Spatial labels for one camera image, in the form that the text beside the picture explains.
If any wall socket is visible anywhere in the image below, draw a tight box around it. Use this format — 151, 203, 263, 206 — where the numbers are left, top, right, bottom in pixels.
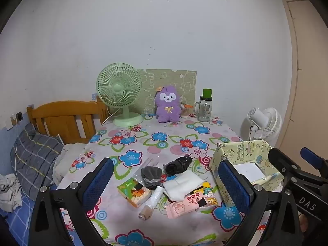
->
11, 111, 24, 124

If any light pink wipes pack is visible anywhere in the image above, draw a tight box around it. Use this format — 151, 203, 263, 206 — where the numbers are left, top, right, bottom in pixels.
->
165, 200, 199, 220

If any white standing fan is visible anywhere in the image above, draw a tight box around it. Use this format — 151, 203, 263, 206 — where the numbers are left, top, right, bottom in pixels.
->
241, 107, 282, 149

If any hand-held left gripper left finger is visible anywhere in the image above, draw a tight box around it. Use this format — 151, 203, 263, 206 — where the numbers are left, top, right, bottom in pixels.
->
28, 157, 115, 246

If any patterned fabric storage box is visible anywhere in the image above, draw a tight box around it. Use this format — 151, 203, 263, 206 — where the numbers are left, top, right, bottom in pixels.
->
209, 139, 285, 207

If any green desk fan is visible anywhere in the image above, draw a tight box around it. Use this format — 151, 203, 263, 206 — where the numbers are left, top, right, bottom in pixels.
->
96, 63, 143, 128

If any white bedding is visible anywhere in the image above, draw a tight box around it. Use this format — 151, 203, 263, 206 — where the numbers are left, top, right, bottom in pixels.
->
52, 143, 87, 185

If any blue bed sheet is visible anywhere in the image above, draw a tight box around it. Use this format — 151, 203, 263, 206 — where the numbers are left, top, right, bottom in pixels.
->
0, 192, 37, 237

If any yellow cartoon pack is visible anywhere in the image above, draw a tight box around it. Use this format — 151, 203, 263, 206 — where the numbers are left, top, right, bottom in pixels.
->
195, 181, 219, 212

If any crumpled white cloth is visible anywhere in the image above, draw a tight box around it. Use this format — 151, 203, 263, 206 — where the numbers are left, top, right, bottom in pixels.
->
0, 173, 24, 213

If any floral tablecloth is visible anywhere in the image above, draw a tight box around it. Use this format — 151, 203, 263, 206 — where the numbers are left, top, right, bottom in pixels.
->
55, 114, 283, 246

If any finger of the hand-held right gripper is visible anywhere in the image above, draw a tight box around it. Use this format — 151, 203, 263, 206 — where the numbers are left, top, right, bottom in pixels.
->
268, 147, 304, 183
300, 147, 328, 171

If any white charging cable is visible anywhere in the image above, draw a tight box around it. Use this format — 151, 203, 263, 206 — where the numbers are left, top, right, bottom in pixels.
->
13, 122, 29, 231

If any beige door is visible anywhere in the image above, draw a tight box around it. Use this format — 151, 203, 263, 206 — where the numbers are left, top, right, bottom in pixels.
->
281, 0, 328, 157

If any clear plastic packet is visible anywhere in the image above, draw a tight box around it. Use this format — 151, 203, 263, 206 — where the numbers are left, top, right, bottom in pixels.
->
142, 157, 161, 170

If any wooden bed headboard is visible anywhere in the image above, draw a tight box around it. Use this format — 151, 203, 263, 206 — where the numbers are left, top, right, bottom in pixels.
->
27, 100, 111, 145

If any green patterned board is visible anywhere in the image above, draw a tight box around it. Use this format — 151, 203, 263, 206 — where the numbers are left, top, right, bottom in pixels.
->
136, 69, 197, 115

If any glass mug jar green lid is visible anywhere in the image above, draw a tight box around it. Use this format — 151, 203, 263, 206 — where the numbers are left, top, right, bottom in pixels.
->
194, 88, 214, 123

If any white cloth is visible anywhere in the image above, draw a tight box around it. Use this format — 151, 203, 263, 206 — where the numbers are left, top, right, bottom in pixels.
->
0, 173, 24, 213
163, 170, 204, 202

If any grey drawstring pouch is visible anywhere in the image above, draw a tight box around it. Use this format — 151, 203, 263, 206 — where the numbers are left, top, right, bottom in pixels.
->
141, 166, 163, 191

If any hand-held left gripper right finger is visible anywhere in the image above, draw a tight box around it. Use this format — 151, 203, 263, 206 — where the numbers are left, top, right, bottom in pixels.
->
217, 159, 302, 246

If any grey plaid pillow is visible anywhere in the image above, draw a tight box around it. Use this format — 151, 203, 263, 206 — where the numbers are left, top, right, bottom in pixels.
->
10, 123, 64, 202

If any black plastic bag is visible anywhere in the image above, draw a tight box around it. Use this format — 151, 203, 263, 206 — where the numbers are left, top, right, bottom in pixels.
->
164, 155, 193, 176

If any cotton swab jar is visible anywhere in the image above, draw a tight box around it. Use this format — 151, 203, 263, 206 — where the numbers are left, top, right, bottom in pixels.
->
181, 102, 193, 119

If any beige rolled sock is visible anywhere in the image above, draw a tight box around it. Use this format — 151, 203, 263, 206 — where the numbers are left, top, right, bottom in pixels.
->
138, 204, 155, 220

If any pink pack with red circles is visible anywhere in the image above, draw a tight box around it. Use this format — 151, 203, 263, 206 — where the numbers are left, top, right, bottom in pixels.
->
185, 193, 207, 208

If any purple plush toy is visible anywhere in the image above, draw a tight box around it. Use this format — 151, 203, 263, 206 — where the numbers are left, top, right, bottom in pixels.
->
154, 85, 183, 123

